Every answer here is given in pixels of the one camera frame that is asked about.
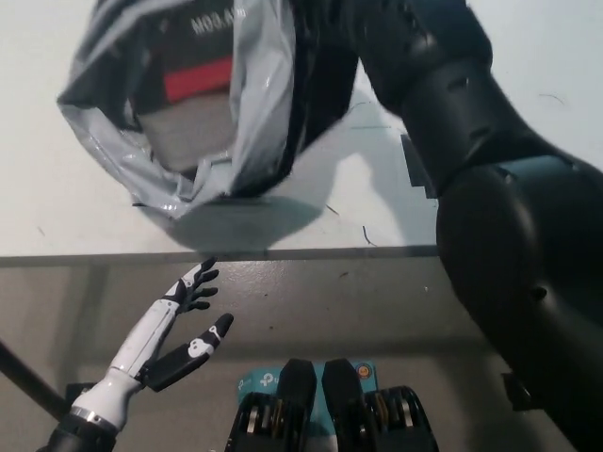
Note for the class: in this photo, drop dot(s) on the grey perforated rectangular basket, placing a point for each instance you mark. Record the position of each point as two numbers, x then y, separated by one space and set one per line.
188 141

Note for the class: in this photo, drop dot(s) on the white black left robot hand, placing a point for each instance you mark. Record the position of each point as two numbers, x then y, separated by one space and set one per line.
151 329

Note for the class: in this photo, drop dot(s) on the black flat mat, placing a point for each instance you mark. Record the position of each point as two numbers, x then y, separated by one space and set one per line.
417 174

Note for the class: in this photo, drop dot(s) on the teal printed box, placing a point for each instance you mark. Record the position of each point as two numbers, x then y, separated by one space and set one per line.
264 383

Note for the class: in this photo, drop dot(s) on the grey and black plastic bag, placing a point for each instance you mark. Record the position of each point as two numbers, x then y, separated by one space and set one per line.
259 117

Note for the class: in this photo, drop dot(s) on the black table leg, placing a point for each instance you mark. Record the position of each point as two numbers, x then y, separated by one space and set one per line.
28 376

